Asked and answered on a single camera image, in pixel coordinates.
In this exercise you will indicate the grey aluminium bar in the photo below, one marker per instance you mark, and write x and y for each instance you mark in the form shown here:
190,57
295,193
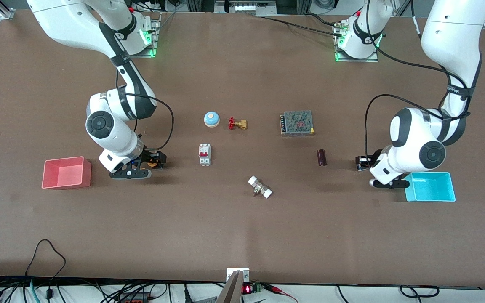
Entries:
232,290

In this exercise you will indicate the pink plastic box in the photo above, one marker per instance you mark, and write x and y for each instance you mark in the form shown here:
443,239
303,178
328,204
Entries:
66,173

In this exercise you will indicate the red clip lead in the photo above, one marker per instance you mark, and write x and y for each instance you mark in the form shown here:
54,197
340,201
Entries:
282,291

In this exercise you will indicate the blue round bell button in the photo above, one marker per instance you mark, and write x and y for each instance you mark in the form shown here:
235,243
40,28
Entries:
211,119

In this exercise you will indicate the white mounting bracket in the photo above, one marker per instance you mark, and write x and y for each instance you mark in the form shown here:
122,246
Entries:
230,272

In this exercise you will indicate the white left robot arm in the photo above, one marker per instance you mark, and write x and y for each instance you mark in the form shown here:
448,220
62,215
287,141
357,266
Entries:
415,145

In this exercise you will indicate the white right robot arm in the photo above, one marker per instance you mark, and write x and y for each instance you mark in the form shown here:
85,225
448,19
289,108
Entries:
114,136

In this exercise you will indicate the black and red power strip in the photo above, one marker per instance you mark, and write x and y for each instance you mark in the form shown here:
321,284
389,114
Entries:
135,298

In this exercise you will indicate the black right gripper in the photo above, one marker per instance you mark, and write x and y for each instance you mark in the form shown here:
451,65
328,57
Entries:
148,155

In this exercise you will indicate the yellow push button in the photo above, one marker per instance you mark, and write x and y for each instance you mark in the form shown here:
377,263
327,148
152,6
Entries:
153,163

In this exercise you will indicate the white terminal device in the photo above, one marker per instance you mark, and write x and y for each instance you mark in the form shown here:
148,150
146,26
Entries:
246,6

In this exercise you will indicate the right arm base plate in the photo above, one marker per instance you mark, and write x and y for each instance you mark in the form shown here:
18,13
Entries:
155,35

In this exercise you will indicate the dark brown cylindrical capacitor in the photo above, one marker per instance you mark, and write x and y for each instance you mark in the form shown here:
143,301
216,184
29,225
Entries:
321,158

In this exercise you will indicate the metal mesh power supply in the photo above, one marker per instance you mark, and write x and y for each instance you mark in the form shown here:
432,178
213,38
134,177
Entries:
297,123

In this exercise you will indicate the white and silver pipe fitting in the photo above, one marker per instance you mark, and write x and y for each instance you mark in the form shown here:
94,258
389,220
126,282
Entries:
260,187

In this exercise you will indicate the red digit display module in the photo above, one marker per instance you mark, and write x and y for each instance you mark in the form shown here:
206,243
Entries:
247,288

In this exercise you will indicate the white circuit breaker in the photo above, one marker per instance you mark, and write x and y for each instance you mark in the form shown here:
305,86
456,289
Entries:
204,154

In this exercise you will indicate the cyan plastic box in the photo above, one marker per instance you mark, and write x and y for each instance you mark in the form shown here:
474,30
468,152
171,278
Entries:
432,189

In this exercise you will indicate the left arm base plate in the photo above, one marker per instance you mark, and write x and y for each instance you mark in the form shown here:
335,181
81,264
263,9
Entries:
373,59

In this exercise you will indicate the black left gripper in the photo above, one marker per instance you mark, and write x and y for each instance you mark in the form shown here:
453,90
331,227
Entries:
376,158

